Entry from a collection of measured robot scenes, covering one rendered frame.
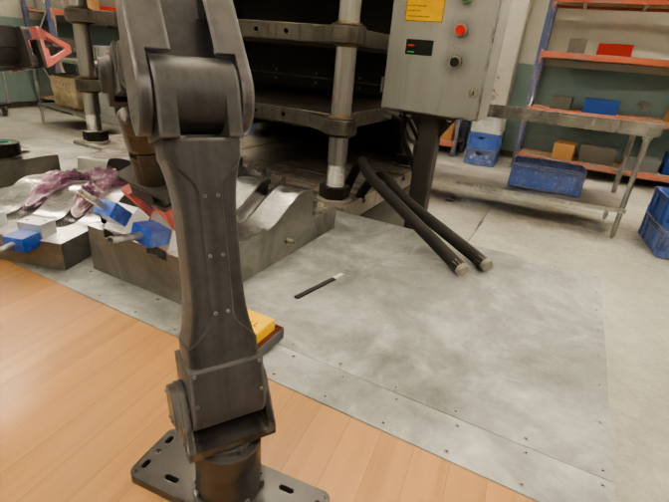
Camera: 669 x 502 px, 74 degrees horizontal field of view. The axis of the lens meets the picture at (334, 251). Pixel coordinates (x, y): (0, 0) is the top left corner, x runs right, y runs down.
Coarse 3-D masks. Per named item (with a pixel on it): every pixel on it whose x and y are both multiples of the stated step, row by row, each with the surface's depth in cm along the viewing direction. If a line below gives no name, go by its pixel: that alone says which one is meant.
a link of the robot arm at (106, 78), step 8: (104, 56) 54; (104, 64) 53; (104, 72) 53; (104, 80) 54; (112, 80) 54; (104, 88) 54; (112, 88) 55; (112, 96) 55; (112, 104) 56; (120, 104) 56
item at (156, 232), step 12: (156, 216) 73; (132, 228) 70; (144, 228) 69; (156, 228) 71; (168, 228) 72; (108, 240) 65; (120, 240) 66; (144, 240) 70; (156, 240) 70; (168, 240) 73
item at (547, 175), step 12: (516, 156) 424; (528, 156) 423; (516, 168) 395; (528, 168) 391; (540, 168) 385; (552, 168) 382; (564, 168) 413; (576, 168) 409; (516, 180) 398; (528, 180) 394; (540, 180) 390; (552, 180) 386; (564, 180) 382; (576, 180) 379; (552, 192) 390; (564, 192) 386; (576, 192) 381
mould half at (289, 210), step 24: (240, 192) 98; (288, 192) 96; (312, 192) 100; (264, 216) 92; (288, 216) 94; (312, 216) 103; (96, 240) 82; (240, 240) 82; (264, 240) 88; (312, 240) 106; (96, 264) 84; (120, 264) 81; (144, 264) 77; (168, 264) 74; (264, 264) 90; (144, 288) 80; (168, 288) 76
